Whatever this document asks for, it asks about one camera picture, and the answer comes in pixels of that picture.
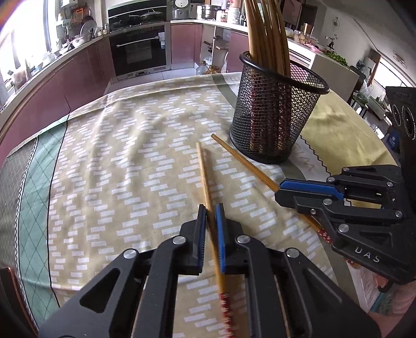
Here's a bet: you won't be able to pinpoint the patterned beige tablecloth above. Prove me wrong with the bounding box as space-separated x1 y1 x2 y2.
0 72 358 338

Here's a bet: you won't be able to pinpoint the lidded black wok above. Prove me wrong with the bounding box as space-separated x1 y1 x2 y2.
128 9 163 23

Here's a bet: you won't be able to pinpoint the yellow-green table cover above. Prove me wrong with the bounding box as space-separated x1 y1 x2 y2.
299 91 399 176

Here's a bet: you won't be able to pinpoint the steel steamer pot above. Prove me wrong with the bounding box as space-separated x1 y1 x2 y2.
200 5 222 20

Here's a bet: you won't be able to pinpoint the wooden chair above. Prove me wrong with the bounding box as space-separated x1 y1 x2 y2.
0 266 36 338

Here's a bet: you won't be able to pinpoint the mauve kitchen cabinets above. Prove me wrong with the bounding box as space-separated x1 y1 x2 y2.
0 23 251 163

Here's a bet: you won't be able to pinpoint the person's right forearm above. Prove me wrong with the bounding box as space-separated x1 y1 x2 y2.
379 312 416 338

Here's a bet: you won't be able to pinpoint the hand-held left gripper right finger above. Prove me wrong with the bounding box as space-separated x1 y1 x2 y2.
214 203 381 338

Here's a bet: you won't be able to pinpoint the steel basin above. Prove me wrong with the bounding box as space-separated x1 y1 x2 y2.
70 32 95 47

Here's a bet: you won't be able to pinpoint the white cabinet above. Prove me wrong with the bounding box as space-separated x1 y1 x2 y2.
288 49 360 101

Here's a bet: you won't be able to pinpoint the green vegetables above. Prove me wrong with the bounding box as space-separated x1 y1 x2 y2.
325 50 348 66

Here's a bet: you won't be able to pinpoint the red floral bamboo chopstick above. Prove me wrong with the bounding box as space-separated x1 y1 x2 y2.
195 142 235 338
211 133 335 245

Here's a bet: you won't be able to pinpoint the black stove unit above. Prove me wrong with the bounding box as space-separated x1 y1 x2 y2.
108 4 167 31

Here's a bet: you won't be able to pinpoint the black mesh holder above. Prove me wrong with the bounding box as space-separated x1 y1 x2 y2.
229 51 330 165

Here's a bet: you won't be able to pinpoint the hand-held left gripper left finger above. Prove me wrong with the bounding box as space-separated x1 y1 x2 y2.
38 204 208 338

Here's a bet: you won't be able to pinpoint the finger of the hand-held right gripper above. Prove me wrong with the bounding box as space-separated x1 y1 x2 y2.
279 165 404 200
275 190 407 235

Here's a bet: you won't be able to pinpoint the bunch of chopsticks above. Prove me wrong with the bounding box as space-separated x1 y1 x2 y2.
244 0 293 155

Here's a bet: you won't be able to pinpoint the black built-in oven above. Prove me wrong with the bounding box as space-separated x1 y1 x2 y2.
108 24 171 77

